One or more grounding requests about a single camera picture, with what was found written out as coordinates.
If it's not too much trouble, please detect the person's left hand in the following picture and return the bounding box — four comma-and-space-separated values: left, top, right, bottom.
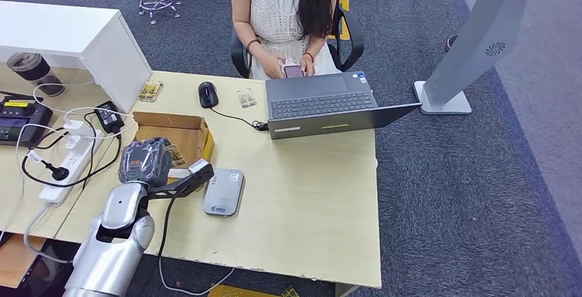
297, 54, 317, 78

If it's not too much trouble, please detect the person's right hand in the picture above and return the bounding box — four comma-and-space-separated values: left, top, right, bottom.
261, 51, 288, 80

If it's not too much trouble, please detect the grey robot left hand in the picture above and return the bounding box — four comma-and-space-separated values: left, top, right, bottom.
118, 136, 173, 189

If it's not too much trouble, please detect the golden room key card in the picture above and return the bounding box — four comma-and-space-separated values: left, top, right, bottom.
165, 145, 187, 169

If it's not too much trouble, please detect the pale ID card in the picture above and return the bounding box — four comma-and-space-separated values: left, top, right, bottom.
236, 88, 258, 110

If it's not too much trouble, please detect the person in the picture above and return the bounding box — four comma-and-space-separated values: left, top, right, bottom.
229, 0, 342, 82

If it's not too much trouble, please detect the black office chair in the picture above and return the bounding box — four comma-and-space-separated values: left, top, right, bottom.
229, 6, 364, 80

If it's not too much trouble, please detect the grey laptop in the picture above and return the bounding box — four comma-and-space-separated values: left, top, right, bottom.
265, 71, 423, 141

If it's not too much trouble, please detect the open cardboard box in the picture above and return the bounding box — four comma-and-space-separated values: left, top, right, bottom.
132, 111, 216, 185

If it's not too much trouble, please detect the yellow floor object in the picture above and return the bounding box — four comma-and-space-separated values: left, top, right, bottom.
336, 0, 351, 43

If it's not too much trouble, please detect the black power adapter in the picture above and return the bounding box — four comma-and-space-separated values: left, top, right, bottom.
94, 101, 125, 134

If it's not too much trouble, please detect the white power strip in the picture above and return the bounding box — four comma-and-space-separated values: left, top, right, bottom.
38, 124, 106, 207

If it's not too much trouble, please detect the black computer mouse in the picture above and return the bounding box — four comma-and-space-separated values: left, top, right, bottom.
198, 82, 220, 109

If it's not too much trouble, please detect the stack of golden cards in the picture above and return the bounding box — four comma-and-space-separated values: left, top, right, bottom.
137, 81, 165, 104

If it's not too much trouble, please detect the black control device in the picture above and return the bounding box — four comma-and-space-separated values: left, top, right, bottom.
0, 96, 54, 148

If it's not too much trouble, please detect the black lidded coffee cup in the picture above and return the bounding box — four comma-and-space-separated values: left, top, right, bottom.
6, 52, 65, 98

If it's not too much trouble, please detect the yellow box under desk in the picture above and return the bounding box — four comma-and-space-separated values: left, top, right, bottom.
208, 285, 299, 297

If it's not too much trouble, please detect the white cabinet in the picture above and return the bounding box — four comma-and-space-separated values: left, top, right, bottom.
0, 1, 153, 115

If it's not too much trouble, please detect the wooden board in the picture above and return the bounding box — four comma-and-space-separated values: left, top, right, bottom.
0, 235, 47, 290

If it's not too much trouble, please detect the grey kiosk stand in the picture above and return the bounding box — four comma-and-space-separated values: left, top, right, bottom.
412, 0, 574, 117

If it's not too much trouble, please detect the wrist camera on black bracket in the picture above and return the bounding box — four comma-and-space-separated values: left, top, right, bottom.
146, 158, 215, 201

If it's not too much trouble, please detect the black mouse cable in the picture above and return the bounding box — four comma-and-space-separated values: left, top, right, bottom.
209, 107, 270, 132

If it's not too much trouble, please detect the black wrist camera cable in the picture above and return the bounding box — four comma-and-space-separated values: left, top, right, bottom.
157, 195, 178, 259

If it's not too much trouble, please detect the black plug with cable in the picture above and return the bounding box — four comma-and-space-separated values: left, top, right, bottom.
20, 112, 123, 189

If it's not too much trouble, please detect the white hanging cable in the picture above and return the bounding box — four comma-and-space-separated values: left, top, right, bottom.
157, 257, 236, 297

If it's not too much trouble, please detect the grey power strip cord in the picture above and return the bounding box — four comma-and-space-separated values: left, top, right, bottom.
23, 206, 73, 265

